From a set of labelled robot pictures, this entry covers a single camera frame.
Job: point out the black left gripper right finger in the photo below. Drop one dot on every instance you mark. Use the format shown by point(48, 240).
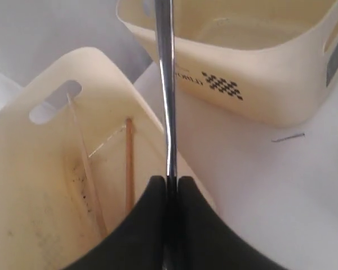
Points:
point(205, 241)

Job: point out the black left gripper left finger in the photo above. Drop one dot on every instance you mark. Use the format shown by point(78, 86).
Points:
point(137, 243)

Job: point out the wooden chopstick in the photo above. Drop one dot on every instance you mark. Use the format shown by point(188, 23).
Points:
point(130, 194)
point(96, 206)

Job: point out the steel spoon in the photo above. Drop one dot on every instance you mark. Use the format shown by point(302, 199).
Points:
point(164, 17)

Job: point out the cream bin with triangle mark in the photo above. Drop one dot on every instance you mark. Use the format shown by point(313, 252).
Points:
point(46, 218)

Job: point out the cream bin with square mark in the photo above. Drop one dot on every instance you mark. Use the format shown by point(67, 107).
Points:
point(274, 62)

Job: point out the white backdrop curtain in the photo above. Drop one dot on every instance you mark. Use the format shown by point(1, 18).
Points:
point(33, 34)

